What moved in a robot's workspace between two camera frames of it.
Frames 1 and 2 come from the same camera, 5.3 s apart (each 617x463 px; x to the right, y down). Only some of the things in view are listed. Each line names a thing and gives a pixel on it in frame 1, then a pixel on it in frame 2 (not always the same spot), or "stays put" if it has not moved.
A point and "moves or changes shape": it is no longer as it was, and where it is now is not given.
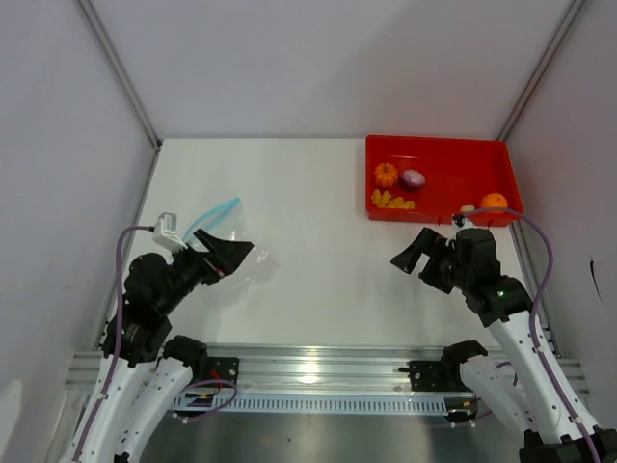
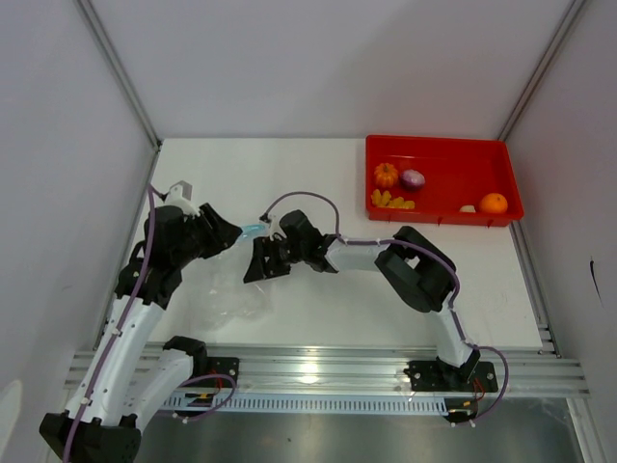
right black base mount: [429, 376] stays put
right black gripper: [427, 242] to [256, 270]
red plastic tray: [429, 179] stays put
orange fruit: [494, 201] stays put
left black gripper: [228, 255] to [222, 234]
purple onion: [412, 180] stays put
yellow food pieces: [383, 200] stays put
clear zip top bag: [254, 268] moves or changes shape
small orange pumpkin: [386, 175] stays put
